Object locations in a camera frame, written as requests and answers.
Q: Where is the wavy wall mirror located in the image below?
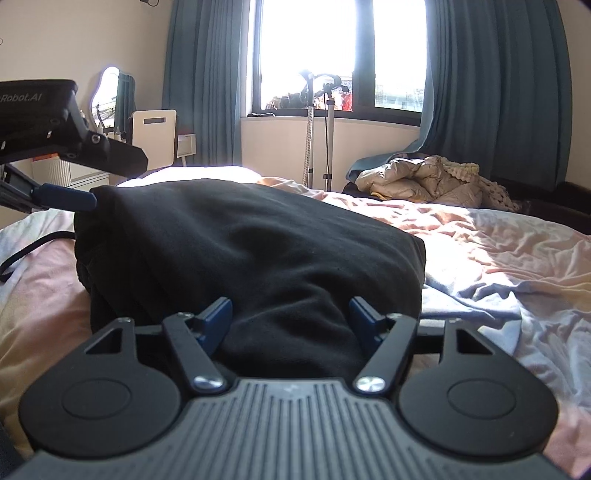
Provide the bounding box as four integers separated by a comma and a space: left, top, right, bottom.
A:
90, 66, 122, 131

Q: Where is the white and black stand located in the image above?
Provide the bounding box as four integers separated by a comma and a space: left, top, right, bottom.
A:
318, 73, 345, 192

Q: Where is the cream knitted blanket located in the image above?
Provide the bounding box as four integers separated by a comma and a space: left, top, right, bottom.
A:
436, 156, 481, 185

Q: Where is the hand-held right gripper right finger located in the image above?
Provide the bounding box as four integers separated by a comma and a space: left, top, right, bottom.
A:
348, 296, 497, 396

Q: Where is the pastel bed sheet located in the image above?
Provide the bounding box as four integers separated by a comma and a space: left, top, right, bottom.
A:
0, 166, 591, 472

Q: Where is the white chair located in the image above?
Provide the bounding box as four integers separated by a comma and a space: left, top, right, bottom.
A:
128, 109, 178, 172

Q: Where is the black garment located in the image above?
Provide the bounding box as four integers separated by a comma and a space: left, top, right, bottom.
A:
74, 179, 427, 381

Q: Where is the window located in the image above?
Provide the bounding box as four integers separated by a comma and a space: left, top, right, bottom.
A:
252, 0, 429, 117

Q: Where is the beige puffer jacket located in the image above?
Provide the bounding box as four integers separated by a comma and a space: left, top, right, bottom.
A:
355, 155, 485, 209

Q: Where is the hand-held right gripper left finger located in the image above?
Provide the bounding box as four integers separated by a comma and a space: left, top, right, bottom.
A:
84, 296, 233, 394

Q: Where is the white ribbed cabinet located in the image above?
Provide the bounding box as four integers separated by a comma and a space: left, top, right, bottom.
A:
31, 154, 112, 188

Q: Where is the blue curtain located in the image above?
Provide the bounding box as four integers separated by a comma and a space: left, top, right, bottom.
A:
161, 0, 262, 168
346, 0, 570, 192

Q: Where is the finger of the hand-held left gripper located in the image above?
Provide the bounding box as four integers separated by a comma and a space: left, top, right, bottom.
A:
0, 164, 99, 214
59, 138, 149, 179

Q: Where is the black cord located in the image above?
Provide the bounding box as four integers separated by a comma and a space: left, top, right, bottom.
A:
0, 231, 77, 283

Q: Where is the black sofa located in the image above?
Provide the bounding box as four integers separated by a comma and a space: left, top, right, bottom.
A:
485, 180, 591, 227

